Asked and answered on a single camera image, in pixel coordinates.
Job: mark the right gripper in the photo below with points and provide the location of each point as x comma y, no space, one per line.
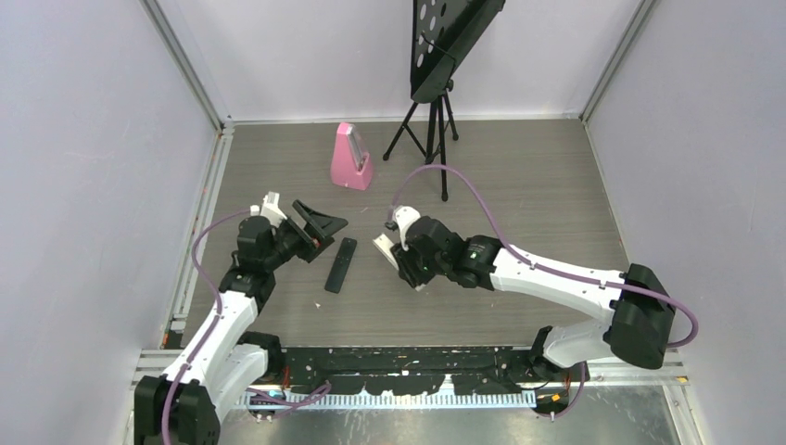
407,269

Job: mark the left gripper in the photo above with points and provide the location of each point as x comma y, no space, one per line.
323,225

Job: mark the white remote control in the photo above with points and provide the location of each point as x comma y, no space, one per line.
404,262

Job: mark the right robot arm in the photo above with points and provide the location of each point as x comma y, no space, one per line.
623,320

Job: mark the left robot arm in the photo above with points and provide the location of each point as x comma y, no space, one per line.
189,401

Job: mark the black remote control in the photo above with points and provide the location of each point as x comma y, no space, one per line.
340,266

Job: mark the pink metronome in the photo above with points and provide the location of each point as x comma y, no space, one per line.
351,164

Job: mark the black music stand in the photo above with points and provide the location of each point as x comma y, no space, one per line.
443,34

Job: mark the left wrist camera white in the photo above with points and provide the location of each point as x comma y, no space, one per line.
269,209

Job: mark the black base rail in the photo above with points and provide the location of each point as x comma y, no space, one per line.
404,371

